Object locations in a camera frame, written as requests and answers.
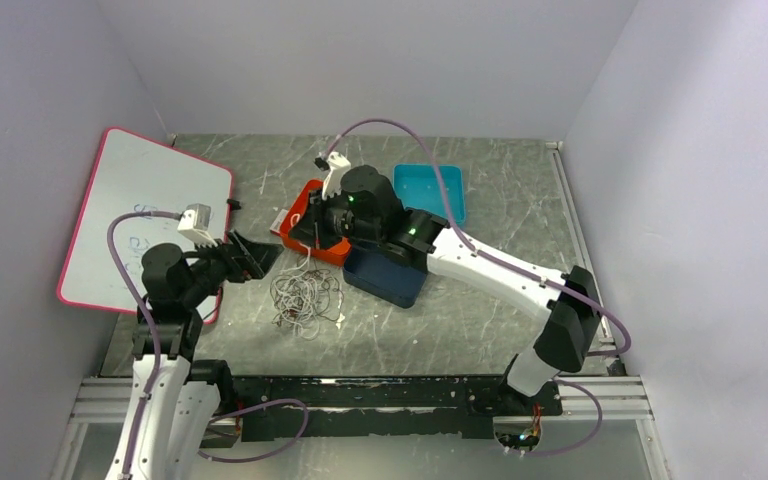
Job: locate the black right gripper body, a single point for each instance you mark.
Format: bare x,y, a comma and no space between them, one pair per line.
348,225

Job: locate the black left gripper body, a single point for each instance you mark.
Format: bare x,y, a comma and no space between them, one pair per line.
216,265

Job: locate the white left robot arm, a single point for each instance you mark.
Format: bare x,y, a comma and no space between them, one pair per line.
173,394

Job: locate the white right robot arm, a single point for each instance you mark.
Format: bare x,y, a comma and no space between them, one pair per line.
565,302

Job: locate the red and white small box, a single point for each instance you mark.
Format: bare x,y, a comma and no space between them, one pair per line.
278,221

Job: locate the orange plastic bin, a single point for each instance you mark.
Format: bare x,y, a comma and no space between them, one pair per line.
335,255

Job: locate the teal plastic bin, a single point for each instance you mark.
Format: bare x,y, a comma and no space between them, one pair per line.
417,187

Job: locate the dark blue plastic bin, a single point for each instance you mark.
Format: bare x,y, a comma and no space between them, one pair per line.
383,278

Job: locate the pink-framed whiteboard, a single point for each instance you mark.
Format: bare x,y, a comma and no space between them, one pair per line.
133,178

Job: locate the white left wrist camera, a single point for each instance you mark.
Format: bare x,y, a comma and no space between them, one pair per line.
194,226

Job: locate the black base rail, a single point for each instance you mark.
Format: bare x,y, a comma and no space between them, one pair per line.
273,407

